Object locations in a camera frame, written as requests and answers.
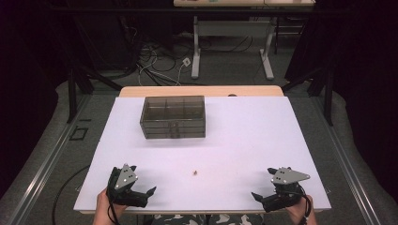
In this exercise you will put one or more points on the white table board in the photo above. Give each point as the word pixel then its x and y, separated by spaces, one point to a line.
pixel 244 140

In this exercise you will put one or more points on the black metal stand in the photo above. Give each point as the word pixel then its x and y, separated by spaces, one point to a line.
pixel 72 93
pixel 328 97

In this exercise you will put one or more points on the camouflage pants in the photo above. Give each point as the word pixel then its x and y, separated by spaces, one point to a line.
pixel 187 219

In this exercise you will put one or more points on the person's right hand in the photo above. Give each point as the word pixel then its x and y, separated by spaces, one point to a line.
pixel 300 215

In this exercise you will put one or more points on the dark curtain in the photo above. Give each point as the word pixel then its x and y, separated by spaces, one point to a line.
pixel 366 78
pixel 28 78

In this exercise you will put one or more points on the transparent grey drawer box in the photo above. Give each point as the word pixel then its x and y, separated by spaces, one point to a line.
pixel 172 115

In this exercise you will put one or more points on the aluminium floor rail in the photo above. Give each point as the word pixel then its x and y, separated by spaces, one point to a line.
pixel 347 162
pixel 47 159

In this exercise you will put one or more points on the person's left hand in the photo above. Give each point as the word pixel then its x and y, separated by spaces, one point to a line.
pixel 103 209

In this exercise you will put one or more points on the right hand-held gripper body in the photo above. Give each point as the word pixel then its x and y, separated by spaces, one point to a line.
pixel 286 176

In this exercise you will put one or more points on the black horizontal bar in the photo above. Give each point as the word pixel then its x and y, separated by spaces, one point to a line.
pixel 125 11

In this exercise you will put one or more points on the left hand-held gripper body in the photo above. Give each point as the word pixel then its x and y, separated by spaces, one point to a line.
pixel 125 178

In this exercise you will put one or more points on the light wooden table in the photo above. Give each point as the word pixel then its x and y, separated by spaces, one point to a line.
pixel 200 91

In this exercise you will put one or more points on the light desk with white legs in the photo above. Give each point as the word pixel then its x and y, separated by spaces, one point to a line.
pixel 231 28

